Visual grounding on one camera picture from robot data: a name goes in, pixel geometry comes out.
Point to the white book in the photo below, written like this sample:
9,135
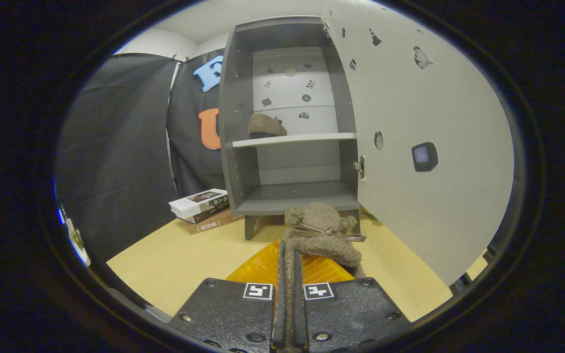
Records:
196,200

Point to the brown fuzzy shoe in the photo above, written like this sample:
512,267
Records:
265,126
319,220

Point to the white and blue clutter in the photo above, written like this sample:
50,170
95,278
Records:
79,247

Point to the black backdrop cloth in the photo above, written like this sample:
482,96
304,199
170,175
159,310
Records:
115,147

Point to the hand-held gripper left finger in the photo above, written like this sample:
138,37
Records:
277,323

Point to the grey shoe cabinet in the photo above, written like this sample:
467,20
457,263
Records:
236,98

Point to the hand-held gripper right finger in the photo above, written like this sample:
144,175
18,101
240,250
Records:
301,323

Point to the light grey shoe cabinet door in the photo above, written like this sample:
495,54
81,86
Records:
434,196

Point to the brown book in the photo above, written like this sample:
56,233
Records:
214,224

